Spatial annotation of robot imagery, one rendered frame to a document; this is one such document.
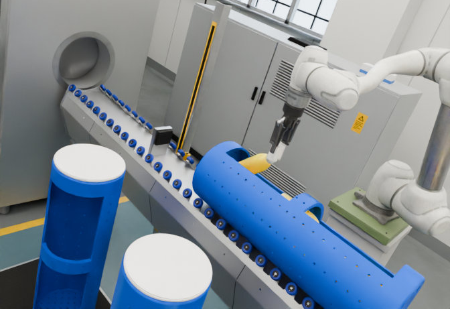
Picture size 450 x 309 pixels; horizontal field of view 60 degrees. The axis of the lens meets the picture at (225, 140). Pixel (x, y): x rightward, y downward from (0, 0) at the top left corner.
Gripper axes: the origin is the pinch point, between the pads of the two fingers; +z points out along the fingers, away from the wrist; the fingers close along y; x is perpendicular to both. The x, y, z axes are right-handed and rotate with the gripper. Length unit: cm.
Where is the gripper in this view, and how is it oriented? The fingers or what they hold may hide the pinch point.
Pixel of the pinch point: (276, 151)
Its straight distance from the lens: 151.5
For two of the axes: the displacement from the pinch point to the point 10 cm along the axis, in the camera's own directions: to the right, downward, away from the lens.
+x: 6.8, 4.8, -5.6
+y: -6.8, 1.1, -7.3
